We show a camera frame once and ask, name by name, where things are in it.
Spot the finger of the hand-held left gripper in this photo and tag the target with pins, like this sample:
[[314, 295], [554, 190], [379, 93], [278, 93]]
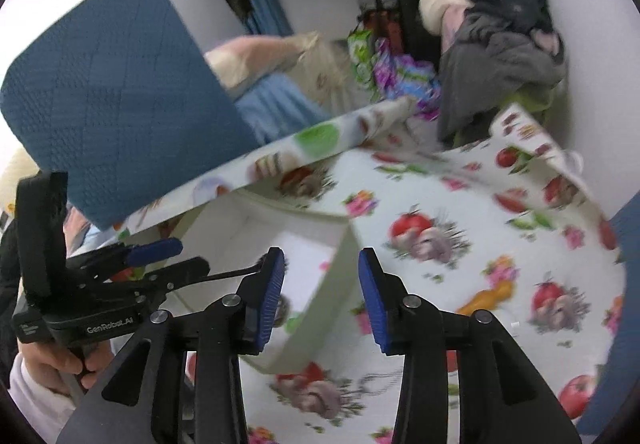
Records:
[[185, 271], [155, 249]]

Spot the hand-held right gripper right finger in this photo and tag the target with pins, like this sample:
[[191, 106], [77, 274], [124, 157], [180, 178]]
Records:
[[375, 296]]

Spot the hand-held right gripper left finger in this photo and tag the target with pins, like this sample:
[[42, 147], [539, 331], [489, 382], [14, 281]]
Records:
[[265, 299]]

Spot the black hairpin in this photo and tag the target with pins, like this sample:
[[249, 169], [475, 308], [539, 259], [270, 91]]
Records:
[[235, 272]]

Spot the white cardboard box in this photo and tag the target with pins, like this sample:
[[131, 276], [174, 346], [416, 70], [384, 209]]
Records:
[[320, 284]]

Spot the person's left hand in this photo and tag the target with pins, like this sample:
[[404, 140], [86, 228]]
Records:
[[50, 364]]

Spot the fruit printed tablecloth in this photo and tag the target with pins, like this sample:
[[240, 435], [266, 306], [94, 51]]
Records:
[[450, 184]]

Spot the large blue fabric chair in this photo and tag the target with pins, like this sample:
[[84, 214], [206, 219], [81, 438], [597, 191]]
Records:
[[115, 99]]

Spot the light blue pleated cloth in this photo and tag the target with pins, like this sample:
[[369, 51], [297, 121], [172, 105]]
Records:
[[280, 109]]

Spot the purple patterned cloth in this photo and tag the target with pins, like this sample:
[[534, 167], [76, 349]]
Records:
[[405, 74]]

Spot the green patterned bag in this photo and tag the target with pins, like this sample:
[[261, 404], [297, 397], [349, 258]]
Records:
[[361, 49]]

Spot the small blue fabric chair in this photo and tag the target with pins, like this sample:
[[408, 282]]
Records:
[[622, 234]]

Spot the dark grey garment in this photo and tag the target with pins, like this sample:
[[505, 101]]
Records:
[[495, 64]]

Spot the red striped bag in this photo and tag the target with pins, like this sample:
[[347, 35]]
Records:
[[382, 26]]

